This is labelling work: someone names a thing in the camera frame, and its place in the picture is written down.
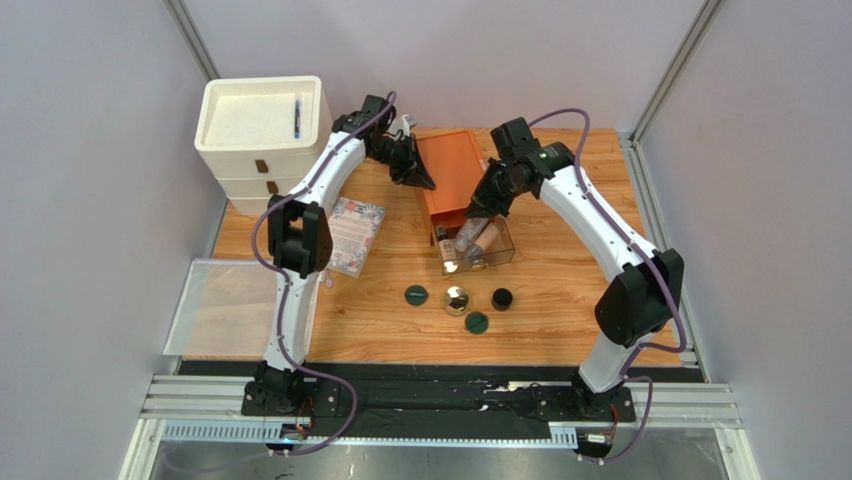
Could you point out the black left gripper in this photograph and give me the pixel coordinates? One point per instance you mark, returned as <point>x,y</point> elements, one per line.
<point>420,176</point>

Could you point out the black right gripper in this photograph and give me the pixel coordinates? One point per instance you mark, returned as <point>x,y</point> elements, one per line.
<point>494,188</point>

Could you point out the clear plastic bottle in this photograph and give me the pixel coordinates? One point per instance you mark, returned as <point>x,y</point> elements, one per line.
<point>469,232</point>

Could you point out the beige foundation tube grey cap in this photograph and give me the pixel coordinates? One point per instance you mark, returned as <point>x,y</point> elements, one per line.
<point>484,241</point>

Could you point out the clear orange drawer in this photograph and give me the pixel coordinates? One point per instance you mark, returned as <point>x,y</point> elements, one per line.
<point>501,252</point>

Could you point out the orange drawer box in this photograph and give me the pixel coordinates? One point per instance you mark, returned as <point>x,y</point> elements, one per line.
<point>453,161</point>

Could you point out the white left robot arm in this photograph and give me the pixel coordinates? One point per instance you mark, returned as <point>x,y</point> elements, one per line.
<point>300,244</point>

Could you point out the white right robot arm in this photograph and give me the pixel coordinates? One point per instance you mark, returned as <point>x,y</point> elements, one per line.
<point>645,282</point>

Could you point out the floral patterned booklet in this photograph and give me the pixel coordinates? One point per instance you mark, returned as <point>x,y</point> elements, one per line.
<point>354,226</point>

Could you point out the gold mirrored jar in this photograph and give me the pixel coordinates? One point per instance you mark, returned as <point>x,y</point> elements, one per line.
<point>456,301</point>

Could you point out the dark green round lid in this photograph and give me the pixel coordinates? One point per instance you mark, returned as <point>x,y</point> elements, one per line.
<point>416,295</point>

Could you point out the blue pen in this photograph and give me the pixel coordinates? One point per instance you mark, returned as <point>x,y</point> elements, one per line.
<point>297,119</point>

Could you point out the white three-drawer cabinet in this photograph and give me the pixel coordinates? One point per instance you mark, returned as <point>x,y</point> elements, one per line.
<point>245,136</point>

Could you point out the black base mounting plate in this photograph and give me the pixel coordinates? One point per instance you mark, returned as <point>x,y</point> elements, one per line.
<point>544,401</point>

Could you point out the clear plastic sheet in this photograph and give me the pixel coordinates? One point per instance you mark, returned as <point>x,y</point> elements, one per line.
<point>227,310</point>

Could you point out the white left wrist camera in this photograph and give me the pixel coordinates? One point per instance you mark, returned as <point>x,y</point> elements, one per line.
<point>401,126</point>

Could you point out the aluminium frame rail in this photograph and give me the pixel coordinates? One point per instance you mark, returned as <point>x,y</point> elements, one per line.
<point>208,408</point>

